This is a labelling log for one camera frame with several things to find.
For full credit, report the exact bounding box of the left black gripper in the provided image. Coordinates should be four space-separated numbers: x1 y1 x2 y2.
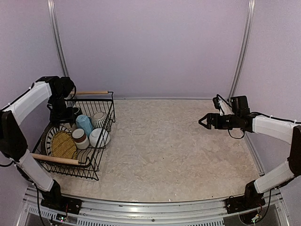
49 92 74 129

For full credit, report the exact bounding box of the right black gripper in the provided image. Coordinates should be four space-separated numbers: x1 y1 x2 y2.
199 113 240 129

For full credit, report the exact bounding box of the black white striped plate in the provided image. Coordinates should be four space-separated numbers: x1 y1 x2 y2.
42 124 70 156

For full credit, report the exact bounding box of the yellow woven bamboo mat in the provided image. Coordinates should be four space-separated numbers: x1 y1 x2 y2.
50 131 77 159

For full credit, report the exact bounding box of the white brown ceramic cup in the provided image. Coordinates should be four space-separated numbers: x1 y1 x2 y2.
71 129 90 150

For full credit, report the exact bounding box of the grey deer pattern plate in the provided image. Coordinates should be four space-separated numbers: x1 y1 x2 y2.
40 123 56 155

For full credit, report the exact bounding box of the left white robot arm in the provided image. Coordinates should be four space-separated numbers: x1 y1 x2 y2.
0 76 75 210

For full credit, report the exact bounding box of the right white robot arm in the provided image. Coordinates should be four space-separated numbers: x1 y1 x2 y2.
198 113 301 209

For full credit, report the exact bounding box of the dark navy cup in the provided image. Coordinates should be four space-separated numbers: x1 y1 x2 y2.
72 106 82 119

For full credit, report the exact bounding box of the beige ceramic cup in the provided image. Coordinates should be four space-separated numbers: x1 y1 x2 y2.
69 123 77 133

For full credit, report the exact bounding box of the light blue faceted cup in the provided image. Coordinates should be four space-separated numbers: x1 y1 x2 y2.
76 114 94 137

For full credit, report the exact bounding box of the striped ceramic bowl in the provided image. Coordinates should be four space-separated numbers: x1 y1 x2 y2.
91 112 108 129

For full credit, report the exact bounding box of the white ceramic bowl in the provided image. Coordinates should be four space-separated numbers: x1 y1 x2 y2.
89 128 111 148

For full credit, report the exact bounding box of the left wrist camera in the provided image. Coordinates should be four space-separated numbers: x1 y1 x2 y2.
52 77 76 98

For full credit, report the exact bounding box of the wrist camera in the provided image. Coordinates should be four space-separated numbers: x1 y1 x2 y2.
213 94 250 117
52 77 76 98

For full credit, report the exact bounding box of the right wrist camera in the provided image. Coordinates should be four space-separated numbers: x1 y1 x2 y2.
213 94 250 117

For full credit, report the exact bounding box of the black wire dish rack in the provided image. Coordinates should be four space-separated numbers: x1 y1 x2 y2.
32 97 115 180

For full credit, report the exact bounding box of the right aluminium frame post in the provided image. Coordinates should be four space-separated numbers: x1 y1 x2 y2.
228 0 255 100

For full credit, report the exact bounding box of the aluminium frame post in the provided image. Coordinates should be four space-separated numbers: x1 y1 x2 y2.
228 0 255 100
47 0 70 77

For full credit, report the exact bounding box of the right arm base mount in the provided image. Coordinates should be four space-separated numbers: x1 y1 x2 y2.
224 195 266 214

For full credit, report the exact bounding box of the front aluminium rail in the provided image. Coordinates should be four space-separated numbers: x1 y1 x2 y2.
14 187 291 226

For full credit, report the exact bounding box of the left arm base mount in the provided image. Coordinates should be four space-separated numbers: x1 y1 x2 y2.
41 196 82 215

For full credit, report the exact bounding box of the left aluminium frame post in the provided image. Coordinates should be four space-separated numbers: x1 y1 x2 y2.
47 0 70 77

